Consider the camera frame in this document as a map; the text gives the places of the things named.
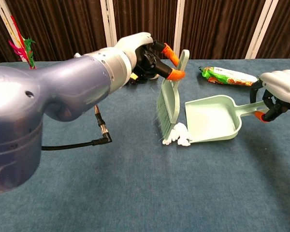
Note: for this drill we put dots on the penguin plush toy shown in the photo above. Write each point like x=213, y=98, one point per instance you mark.
x=133, y=76

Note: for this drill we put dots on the brown pleated folding screen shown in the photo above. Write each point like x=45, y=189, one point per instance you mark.
x=145, y=24

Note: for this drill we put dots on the blue felt table mat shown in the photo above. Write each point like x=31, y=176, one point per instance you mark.
x=159, y=193

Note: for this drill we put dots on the colourful feather shuttlecock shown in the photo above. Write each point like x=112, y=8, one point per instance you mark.
x=29, y=48

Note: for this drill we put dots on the green snack bag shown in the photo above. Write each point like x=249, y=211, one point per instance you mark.
x=227, y=76

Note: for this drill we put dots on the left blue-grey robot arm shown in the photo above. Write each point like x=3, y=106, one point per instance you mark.
x=26, y=108

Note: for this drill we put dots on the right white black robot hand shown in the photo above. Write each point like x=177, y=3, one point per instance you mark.
x=285, y=84

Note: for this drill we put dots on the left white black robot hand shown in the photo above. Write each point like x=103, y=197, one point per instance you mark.
x=135, y=43

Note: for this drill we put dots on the mint green hand broom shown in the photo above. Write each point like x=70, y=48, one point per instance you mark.
x=170, y=101

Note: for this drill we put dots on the white paper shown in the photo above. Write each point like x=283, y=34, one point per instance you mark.
x=180, y=128
x=184, y=142

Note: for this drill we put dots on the mint green dustpan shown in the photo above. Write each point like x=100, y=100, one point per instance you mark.
x=212, y=120

